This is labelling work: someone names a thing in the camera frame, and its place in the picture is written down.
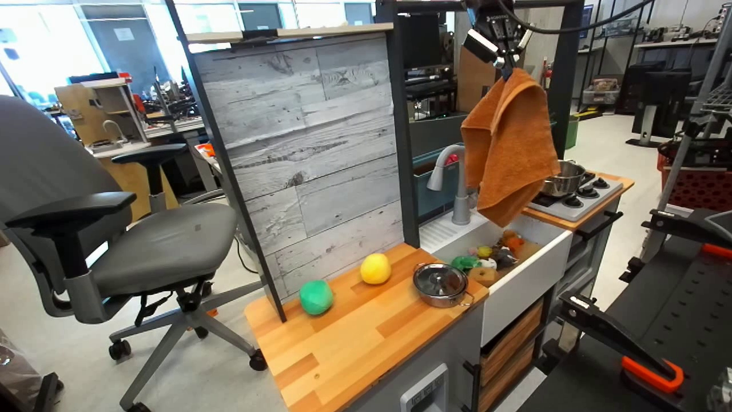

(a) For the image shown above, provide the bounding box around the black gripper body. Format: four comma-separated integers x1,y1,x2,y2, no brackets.
488,14,531,61

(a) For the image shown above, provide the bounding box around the orange towel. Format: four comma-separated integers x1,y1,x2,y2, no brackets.
457,66,562,229

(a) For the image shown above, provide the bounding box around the white toy sink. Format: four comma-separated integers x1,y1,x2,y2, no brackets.
417,194,576,328

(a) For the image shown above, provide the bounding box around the brown cardboard carton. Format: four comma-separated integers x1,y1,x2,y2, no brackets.
454,44,499,116

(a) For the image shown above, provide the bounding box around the red fire extinguisher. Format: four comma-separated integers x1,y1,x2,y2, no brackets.
538,58,555,99

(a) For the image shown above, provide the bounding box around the grey toy faucet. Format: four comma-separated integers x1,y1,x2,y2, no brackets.
426,142,483,227

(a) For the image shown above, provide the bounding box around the steel pot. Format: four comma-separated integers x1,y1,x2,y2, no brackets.
543,157,591,202

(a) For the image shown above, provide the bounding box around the teal planter box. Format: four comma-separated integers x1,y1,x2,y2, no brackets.
410,147,468,225

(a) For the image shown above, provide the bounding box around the grey toy stove top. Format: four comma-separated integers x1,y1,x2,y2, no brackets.
528,170,627,225

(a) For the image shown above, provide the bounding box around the orange toy fruit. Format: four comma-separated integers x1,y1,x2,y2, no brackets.
499,229,528,253

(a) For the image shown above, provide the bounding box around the dark toy food piece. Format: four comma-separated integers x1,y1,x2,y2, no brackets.
491,247,522,271

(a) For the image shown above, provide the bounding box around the green toy vegetable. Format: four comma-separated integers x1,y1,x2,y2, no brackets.
451,251,483,275

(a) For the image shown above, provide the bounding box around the grey wood plank panel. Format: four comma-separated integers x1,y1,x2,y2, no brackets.
185,33,406,300

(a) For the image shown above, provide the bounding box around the red perforated crate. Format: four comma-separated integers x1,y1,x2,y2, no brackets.
659,147,732,213

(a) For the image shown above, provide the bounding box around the small steel bowl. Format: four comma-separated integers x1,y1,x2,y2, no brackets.
411,261,468,309

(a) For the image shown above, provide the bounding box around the yellow toy ball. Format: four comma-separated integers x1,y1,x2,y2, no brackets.
360,251,394,289

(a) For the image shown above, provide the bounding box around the orange and black clamp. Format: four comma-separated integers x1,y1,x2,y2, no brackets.
643,203,732,266
557,292,688,399

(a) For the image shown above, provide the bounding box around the green toy ball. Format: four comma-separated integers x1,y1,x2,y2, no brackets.
298,276,337,319

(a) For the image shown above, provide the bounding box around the black perforated board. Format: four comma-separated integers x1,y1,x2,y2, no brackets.
516,236,732,412

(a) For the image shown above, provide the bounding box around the wooden toy kitchen unit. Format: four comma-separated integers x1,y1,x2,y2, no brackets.
162,0,639,412

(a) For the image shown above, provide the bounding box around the grey office chair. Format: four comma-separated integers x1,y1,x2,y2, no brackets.
0,94,270,412

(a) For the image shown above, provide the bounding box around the wooden shelf cabinet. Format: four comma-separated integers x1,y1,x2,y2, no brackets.
52,76,151,152

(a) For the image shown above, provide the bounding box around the dark grey bag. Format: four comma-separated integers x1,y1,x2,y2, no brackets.
0,328,66,412

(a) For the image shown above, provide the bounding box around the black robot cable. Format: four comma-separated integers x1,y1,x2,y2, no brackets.
493,0,659,36

